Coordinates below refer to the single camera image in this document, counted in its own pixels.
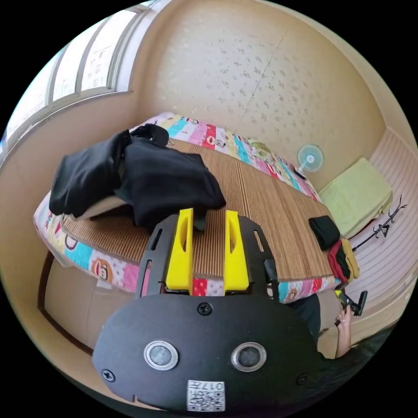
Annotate black coat stand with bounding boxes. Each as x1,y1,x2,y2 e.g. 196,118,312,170
351,195,408,252

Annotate bed with woven mat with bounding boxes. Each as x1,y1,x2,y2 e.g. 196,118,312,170
32,111,342,357

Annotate green folded cushion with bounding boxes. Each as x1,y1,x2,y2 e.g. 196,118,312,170
318,157,394,239

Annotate person's right forearm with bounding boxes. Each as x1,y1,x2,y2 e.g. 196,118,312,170
335,326,353,359

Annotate beige flat folding board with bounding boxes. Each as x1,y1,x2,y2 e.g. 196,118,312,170
77,195,130,219

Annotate light blue electric fan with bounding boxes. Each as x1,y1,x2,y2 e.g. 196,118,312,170
293,143,324,180

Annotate black long sleeve shirt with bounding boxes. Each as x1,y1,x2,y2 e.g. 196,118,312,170
49,124,227,232

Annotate person's body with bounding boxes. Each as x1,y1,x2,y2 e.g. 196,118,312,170
289,293,405,398

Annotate pile of clothes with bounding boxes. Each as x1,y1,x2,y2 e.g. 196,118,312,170
308,215,361,283

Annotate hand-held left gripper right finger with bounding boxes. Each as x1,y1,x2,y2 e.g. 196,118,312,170
223,210,250,292

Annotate person's right hand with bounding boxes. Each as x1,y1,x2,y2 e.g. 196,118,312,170
335,307,353,329

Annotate window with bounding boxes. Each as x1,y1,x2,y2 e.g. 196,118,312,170
0,3,154,161

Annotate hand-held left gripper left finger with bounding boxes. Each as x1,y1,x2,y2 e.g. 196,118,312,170
165,208,194,292

